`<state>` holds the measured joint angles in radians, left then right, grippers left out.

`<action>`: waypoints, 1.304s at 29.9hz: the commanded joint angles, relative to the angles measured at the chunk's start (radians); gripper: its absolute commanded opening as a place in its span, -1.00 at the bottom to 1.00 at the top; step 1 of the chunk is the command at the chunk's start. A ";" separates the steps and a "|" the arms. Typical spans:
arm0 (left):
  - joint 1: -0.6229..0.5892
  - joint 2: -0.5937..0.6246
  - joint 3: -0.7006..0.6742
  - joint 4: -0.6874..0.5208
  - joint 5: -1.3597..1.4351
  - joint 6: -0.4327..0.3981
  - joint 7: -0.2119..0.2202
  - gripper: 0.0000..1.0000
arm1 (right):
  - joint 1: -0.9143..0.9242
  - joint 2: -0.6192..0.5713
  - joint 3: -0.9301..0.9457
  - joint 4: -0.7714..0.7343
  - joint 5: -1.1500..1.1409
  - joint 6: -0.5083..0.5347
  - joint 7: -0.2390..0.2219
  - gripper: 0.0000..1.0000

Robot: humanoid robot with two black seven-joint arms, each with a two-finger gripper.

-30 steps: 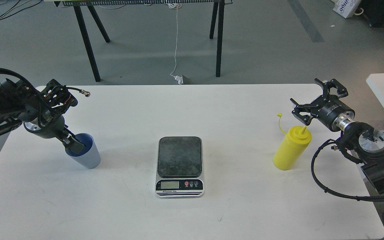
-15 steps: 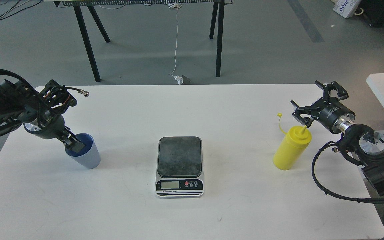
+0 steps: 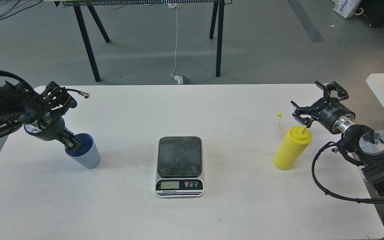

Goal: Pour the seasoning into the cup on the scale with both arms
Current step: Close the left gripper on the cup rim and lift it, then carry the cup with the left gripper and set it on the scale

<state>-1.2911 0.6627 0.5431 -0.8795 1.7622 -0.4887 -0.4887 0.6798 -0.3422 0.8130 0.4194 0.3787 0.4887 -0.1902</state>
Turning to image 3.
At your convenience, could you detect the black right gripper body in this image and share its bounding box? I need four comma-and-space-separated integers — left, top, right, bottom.
317, 100, 356, 135

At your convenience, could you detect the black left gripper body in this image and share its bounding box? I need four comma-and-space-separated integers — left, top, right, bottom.
23, 117, 65, 142

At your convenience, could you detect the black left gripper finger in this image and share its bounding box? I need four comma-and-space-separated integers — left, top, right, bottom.
60, 129, 84, 151

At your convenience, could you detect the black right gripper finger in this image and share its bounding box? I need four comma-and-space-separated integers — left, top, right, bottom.
291, 101, 321, 129
315, 81, 349, 104

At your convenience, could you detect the yellow squeeze bottle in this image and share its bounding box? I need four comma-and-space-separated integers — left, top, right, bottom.
273, 113, 312, 170

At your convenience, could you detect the blue plastic cup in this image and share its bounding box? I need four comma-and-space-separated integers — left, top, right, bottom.
65, 133, 101, 169

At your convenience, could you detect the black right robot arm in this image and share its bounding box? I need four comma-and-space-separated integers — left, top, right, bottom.
291, 81, 384, 227

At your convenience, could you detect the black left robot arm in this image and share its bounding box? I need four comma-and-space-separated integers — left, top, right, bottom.
0, 70, 92, 156

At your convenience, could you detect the digital kitchen scale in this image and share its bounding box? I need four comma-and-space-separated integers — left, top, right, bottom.
154, 136, 205, 198

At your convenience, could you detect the white cardboard box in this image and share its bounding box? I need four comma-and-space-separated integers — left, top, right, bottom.
333, 0, 362, 18

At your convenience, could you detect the white power adapter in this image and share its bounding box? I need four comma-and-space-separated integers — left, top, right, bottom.
174, 75, 191, 85

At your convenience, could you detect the black trestle table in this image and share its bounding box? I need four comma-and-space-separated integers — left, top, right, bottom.
48, 0, 234, 83

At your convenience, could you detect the white hanging cable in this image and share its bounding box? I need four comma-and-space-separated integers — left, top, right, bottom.
169, 3, 182, 79

